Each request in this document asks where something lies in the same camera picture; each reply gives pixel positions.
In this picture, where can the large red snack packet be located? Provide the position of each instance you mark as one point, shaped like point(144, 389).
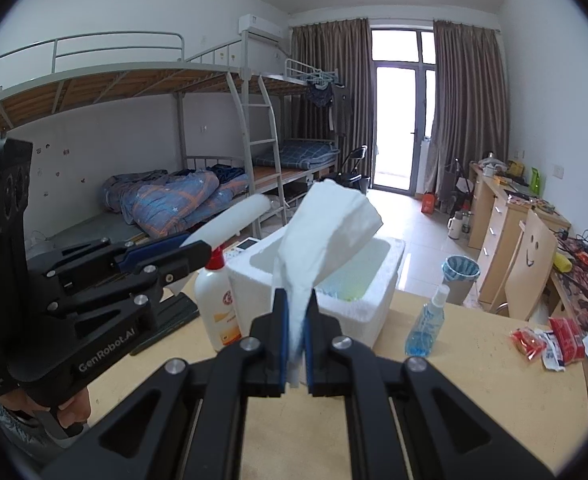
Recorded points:
point(569, 340)

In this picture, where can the black smartphone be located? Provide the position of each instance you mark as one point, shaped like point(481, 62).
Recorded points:
point(173, 312)

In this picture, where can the green bag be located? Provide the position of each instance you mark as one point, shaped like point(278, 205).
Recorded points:
point(536, 180)

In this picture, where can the yellow bag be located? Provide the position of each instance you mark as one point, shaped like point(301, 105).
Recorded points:
point(562, 262)

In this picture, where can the hanging dark clothes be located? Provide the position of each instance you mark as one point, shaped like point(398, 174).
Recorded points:
point(321, 95)

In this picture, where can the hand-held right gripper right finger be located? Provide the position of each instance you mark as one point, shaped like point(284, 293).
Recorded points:
point(311, 355)

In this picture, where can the white thermos jug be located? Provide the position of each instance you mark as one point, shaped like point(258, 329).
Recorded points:
point(455, 227)

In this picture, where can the metal bunk bed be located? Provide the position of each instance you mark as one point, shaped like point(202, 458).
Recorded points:
point(98, 82)

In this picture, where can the blue spray bottle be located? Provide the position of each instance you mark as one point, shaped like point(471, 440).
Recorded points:
point(426, 332)

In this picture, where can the glass balcony door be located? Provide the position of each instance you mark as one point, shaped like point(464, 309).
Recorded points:
point(399, 125)

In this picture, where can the wooden smiley face chair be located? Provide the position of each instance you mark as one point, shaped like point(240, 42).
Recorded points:
point(529, 255)

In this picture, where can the brown curtain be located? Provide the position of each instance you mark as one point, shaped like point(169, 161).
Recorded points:
point(469, 110)
point(324, 50)

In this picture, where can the blue patterned quilt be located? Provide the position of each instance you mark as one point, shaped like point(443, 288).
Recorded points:
point(173, 197)

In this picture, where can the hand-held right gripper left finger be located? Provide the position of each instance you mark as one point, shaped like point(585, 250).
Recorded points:
point(284, 345)

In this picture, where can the white remote control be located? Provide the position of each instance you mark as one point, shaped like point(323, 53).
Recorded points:
point(246, 246)

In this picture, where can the white lotion pump bottle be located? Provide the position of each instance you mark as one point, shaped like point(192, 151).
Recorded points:
point(218, 310)

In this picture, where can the wooden desk with drawers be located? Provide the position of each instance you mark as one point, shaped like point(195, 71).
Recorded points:
point(494, 230)

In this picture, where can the person's left forearm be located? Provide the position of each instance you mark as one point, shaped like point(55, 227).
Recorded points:
point(13, 435)

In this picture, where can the patterned desk cloth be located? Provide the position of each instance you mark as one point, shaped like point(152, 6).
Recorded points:
point(584, 285)

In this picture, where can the blue plaid bedding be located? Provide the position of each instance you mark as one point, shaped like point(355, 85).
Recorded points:
point(299, 154)

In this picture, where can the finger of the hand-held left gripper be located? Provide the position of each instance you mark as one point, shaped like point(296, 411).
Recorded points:
point(178, 265)
point(143, 257)

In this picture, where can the white air conditioner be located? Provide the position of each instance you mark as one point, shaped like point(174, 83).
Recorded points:
point(261, 26)

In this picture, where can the small red snack packet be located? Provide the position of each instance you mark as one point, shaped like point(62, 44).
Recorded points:
point(526, 342)

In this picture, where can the blue striped waste bin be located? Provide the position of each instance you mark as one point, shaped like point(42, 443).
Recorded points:
point(460, 280)

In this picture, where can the black folding chair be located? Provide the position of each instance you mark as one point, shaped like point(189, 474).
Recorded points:
point(351, 165)

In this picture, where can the white tissue paper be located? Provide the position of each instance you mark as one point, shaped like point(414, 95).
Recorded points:
point(324, 230)

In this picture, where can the white foam box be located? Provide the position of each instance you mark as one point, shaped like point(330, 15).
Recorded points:
point(354, 315)

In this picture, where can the white foam tube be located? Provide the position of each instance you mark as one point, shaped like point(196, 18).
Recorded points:
point(239, 217)

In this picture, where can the orange container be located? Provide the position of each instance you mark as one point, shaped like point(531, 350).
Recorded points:
point(428, 205)

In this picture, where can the person's left hand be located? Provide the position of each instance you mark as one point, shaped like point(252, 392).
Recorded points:
point(73, 412)

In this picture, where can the white torn wrapper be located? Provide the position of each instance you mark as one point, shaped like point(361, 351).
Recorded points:
point(551, 357)

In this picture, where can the white wall socket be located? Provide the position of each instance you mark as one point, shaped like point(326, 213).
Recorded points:
point(557, 170)

